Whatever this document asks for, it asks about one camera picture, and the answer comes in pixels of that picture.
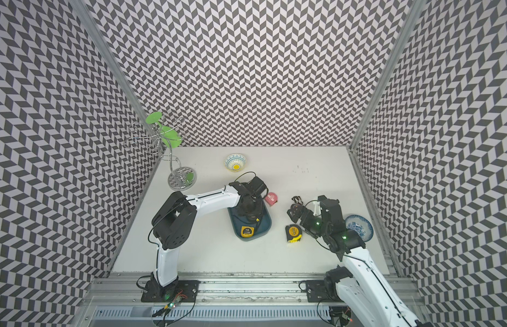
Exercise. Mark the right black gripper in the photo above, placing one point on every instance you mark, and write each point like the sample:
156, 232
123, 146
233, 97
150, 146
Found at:
304, 223

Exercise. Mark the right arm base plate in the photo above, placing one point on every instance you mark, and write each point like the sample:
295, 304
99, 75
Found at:
316, 291

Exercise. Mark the small black tape measure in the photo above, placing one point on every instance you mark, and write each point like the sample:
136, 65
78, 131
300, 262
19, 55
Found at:
296, 208

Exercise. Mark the teal plastic storage box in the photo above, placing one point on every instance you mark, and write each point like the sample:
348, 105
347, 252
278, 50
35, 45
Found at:
262, 224

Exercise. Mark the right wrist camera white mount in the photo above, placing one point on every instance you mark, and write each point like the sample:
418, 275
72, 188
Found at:
316, 209

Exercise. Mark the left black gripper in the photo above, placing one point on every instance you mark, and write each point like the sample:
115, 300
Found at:
259, 206

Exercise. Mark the blue patterned plate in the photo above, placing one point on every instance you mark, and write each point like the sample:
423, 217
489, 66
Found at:
360, 225

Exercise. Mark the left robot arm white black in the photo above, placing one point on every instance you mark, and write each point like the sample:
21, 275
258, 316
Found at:
174, 221

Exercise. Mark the yellow square tape measure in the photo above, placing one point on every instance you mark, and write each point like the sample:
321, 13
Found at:
247, 231

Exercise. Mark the yellow patterned bowl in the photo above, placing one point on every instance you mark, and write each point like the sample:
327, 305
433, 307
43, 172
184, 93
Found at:
235, 162

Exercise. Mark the yellow black tape measure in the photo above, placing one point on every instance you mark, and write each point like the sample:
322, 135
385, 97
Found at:
293, 233

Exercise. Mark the aluminium front rail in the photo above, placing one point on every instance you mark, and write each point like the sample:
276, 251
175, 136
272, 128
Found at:
215, 288

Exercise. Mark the pink tape measure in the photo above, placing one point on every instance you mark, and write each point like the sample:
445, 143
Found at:
271, 199

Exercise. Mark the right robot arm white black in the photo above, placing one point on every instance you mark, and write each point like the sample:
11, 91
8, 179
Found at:
356, 281

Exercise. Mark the lower green plastic cup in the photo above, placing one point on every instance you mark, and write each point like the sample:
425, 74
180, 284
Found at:
170, 137

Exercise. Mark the metal wire cup stand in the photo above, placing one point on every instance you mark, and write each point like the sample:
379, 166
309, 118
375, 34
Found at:
148, 137

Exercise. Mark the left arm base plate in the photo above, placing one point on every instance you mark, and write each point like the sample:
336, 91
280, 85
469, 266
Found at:
154, 293

